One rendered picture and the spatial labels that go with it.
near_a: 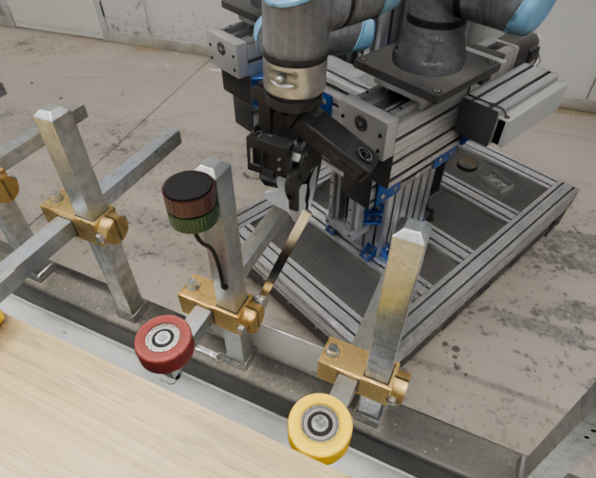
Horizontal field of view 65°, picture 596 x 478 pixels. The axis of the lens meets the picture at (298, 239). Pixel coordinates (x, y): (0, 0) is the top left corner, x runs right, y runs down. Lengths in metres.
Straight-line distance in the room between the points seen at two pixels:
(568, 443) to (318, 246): 1.23
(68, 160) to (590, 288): 1.97
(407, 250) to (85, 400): 0.45
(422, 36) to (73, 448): 0.90
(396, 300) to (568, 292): 1.64
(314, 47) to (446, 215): 1.51
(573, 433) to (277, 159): 0.50
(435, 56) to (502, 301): 1.22
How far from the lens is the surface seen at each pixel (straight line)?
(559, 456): 0.76
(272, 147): 0.61
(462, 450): 0.87
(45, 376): 0.73
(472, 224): 1.98
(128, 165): 0.93
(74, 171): 0.75
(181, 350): 0.68
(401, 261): 0.52
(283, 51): 0.54
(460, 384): 1.76
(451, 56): 1.04
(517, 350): 1.91
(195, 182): 0.55
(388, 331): 0.62
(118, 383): 0.69
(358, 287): 1.64
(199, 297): 0.78
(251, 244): 0.86
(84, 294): 1.08
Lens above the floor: 1.47
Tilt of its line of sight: 45 degrees down
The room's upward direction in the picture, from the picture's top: straight up
